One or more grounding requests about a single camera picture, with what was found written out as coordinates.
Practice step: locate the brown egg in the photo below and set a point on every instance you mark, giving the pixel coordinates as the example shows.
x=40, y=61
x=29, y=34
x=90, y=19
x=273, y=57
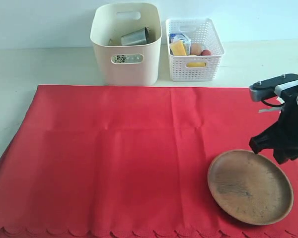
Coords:
x=196, y=49

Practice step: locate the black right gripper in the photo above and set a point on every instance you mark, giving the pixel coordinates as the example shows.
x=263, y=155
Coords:
x=288, y=124

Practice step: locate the red scalloped table cloth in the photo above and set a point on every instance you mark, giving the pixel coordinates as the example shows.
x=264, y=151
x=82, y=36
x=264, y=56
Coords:
x=129, y=162

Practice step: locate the orange red sausage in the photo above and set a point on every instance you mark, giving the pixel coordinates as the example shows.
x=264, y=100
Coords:
x=206, y=53

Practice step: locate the stainless steel cup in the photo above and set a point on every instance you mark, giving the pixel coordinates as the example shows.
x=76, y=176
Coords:
x=143, y=36

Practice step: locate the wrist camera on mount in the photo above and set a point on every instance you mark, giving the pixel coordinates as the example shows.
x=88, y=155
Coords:
x=269, y=88

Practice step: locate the blue white milk carton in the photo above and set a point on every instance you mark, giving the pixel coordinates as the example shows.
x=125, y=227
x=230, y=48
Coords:
x=184, y=38

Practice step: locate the white perforated plastic basket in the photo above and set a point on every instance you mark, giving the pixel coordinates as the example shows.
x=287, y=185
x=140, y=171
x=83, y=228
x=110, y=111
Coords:
x=200, y=31

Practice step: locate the round brown wooden plate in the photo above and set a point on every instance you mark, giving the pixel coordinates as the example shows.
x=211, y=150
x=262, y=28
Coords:
x=250, y=187

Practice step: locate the pale green ceramic bowl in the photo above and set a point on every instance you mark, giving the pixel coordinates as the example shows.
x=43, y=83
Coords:
x=127, y=59

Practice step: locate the cream plastic storage bin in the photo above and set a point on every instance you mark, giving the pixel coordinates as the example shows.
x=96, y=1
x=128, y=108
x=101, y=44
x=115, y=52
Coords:
x=111, y=21

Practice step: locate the yellow cheese wedge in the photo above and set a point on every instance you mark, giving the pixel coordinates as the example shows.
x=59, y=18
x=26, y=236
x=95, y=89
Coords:
x=178, y=48

